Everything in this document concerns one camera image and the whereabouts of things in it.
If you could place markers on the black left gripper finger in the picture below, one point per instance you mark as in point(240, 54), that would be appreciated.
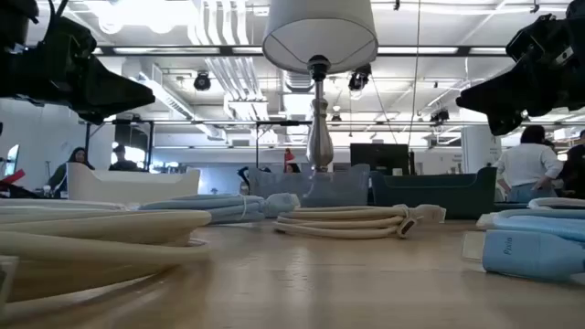
point(93, 117)
point(109, 93)

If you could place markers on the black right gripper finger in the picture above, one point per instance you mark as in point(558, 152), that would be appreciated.
point(505, 124)
point(493, 96)

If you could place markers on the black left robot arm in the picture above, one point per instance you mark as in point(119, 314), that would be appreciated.
point(16, 13)

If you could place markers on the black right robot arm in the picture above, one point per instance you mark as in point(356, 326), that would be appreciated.
point(577, 7)

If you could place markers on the person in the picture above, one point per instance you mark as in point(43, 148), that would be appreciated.
point(528, 164)
point(291, 166)
point(576, 169)
point(78, 156)
point(121, 164)

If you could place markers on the black ceiling spotlight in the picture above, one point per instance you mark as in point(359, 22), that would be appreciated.
point(439, 115)
point(359, 77)
point(202, 81)

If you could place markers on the white plastic bin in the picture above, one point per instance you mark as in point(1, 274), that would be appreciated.
point(132, 187)

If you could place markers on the teal plastic bin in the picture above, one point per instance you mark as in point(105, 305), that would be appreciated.
point(434, 194)

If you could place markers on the red object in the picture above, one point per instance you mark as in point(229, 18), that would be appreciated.
point(13, 177)

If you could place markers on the black monitor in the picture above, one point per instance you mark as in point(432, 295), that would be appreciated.
point(379, 157)

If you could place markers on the table lamp white shade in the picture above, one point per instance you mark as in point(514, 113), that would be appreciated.
point(320, 32)

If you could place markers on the clear smoky plastic bin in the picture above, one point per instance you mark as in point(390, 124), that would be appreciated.
point(274, 187)

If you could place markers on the black background rig frame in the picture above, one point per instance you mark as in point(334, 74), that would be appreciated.
point(205, 122)

